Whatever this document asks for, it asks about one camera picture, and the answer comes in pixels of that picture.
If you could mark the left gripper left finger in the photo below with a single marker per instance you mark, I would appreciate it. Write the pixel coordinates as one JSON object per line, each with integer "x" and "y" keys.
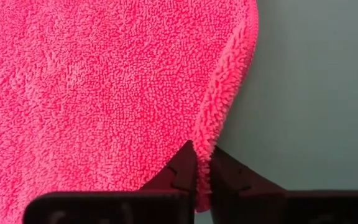
{"x": 179, "y": 177}

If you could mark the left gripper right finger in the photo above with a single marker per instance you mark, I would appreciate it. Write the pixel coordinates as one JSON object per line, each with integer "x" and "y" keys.
{"x": 235, "y": 183}

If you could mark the pink microfiber towel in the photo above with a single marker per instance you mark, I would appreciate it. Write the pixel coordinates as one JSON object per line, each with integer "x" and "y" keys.
{"x": 89, "y": 93}

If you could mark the green table mat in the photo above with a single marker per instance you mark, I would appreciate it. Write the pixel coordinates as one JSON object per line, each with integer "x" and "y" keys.
{"x": 306, "y": 93}

